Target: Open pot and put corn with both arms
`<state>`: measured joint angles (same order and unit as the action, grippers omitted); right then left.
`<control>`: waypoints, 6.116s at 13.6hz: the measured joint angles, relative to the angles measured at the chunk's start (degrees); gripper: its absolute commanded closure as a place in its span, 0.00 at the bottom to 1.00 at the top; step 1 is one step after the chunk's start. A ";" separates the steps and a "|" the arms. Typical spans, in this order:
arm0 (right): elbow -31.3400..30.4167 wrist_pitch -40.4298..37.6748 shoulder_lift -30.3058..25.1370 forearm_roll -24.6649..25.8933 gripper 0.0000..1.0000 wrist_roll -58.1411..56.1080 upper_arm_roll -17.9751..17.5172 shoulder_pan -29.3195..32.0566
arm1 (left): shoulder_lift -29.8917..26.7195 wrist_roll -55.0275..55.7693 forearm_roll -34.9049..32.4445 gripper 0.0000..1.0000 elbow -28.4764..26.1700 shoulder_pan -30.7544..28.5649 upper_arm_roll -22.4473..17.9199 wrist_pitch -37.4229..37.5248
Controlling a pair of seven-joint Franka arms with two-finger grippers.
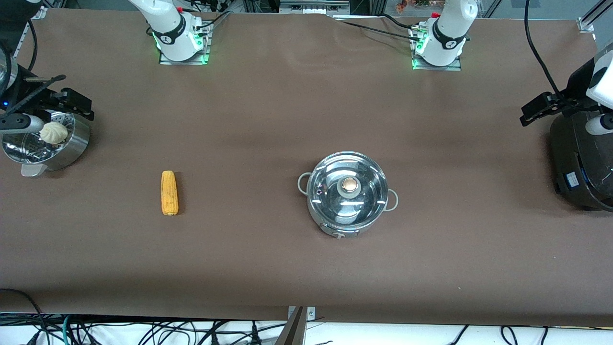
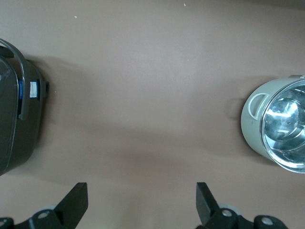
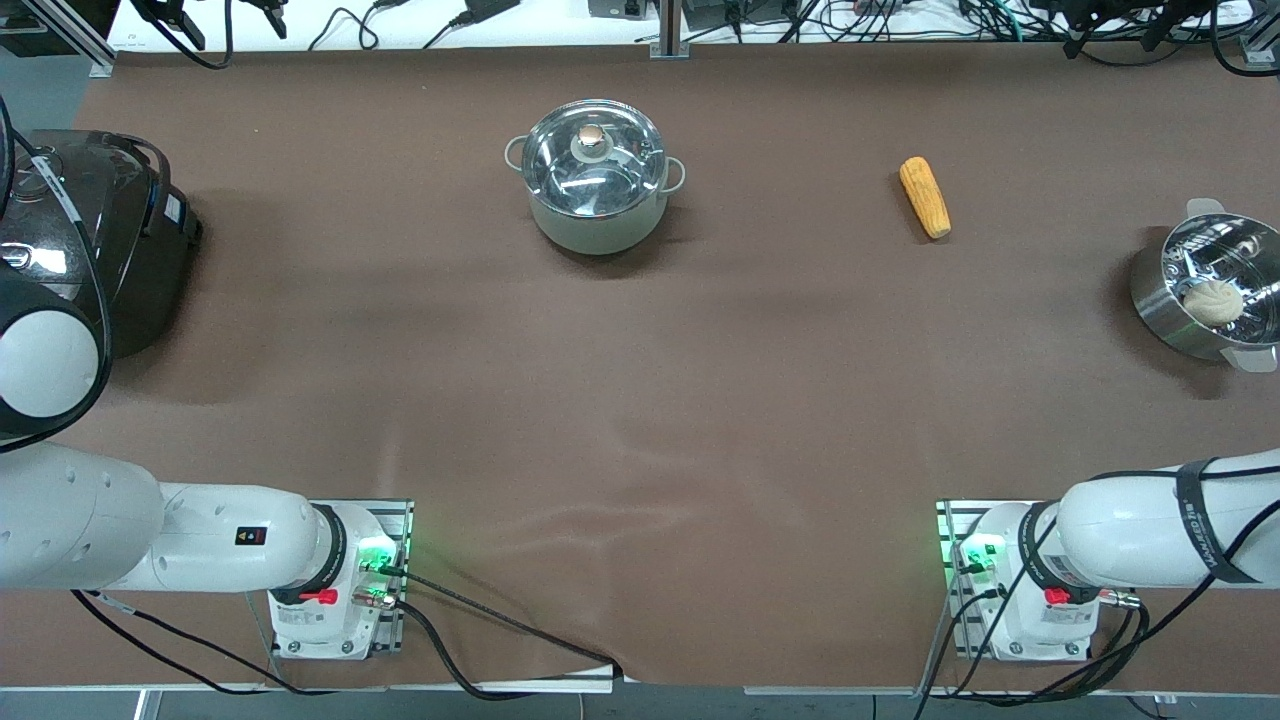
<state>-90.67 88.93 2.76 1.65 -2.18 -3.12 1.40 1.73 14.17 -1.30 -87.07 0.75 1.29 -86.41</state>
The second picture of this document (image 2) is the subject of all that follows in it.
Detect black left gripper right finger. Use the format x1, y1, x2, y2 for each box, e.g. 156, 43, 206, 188
195, 182, 288, 229

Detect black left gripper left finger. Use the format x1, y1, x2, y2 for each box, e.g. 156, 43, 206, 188
0, 182, 89, 229

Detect dark grey rice cooker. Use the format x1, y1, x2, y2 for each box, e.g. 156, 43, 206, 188
0, 38, 51, 177

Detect brown table cover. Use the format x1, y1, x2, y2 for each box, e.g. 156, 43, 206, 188
0, 0, 305, 229

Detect steel pot cream handles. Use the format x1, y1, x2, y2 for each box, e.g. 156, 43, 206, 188
240, 74, 305, 174

